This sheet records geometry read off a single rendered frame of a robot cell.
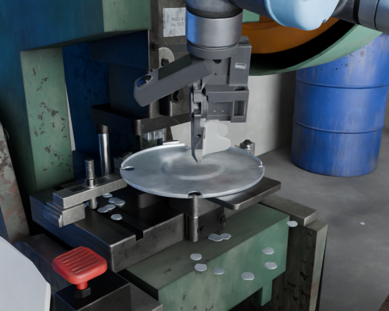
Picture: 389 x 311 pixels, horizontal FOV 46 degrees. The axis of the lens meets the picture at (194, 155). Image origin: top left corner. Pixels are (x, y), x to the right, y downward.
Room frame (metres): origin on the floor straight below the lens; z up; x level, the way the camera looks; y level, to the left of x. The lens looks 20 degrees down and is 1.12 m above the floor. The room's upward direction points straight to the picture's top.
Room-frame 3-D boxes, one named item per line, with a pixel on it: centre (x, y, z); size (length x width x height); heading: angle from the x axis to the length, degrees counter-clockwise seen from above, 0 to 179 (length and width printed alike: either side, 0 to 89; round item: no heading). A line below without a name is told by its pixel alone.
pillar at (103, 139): (0.95, 0.20, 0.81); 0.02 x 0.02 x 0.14
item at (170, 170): (0.87, 0.00, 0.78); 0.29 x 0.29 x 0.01
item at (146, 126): (0.97, 0.10, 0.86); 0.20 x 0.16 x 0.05; 135
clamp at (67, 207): (0.84, 0.21, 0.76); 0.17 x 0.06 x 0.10; 135
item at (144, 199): (0.97, 0.10, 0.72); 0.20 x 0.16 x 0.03; 135
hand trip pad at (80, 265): (0.57, 0.16, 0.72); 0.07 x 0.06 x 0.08; 45
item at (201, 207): (0.84, -0.03, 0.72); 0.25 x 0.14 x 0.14; 45
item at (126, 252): (0.96, 0.09, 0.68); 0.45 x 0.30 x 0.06; 135
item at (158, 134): (0.96, 0.09, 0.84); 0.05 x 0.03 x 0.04; 135
